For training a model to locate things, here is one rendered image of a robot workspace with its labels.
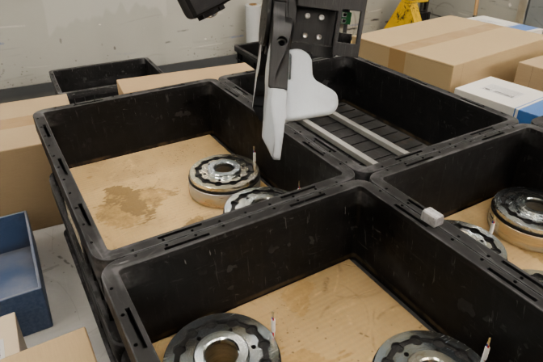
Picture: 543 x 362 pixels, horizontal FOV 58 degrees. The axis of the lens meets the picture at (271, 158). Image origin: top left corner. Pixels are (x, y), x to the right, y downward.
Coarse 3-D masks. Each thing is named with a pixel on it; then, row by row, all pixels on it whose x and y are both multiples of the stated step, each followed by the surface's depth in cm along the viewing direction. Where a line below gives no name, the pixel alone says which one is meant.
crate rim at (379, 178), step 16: (512, 128) 67; (528, 128) 68; (464, 144) 63; (480, 144) 63; (416, 160) 59; (432, 160) 59; (384, 176) 56; (400, 192) 53; (416, 208) 50; (448, 224) 48; (464, 240) 46; (496, 256) 44; (512, 272) 42
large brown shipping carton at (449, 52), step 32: (384, 32) 125; (416, 32) 125; (448, 32) 125; (480, 32) 125; (512, 32) 125; (384, 64) 117; (416, 64) 109; (448, 64) 102; (480, 64) 107; (512, 64) 116
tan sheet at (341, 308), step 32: (288, 288) 54; (320, 288) 54; (352, 288) 54; (288, 320) 50; (320, 320) 50; (352, 320) 50; (384, 320) 50; (416, 320) 50; (160, 352) 47; (288, 352) 47; (320, 352) 47; (352, 352) 47
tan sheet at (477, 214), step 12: (480, 204) 69; (456, 216) 66; (468, 216) 66; (480, 216) 66; (504, 240) 62; (516, 252) 59; (528, 252) 59; (516, 264) 58; (528, 264) 58; (540, 264) 58
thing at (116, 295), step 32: (320, 192) 53; (384, 192) 53; (224, 224) 48; (256, 224) 48; (416, 224) 48; (128, 256) 44; (160, 256) 44; (480, 256) 44; (512, 288) 40; (128, 320) 37; (128, 352) 36
